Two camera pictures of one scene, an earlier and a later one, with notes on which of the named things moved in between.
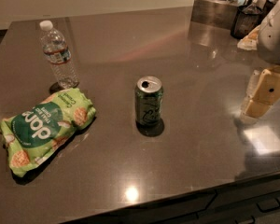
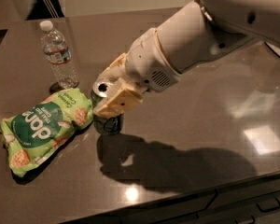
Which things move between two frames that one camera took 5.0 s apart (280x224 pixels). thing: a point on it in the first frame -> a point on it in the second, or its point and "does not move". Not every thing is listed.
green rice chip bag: x=40 y=129 does not move
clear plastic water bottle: x=57 y=51 does not move
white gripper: x=275 y=39 -> x=146 y=61
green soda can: x=148 y=94 -> x=105 y=124
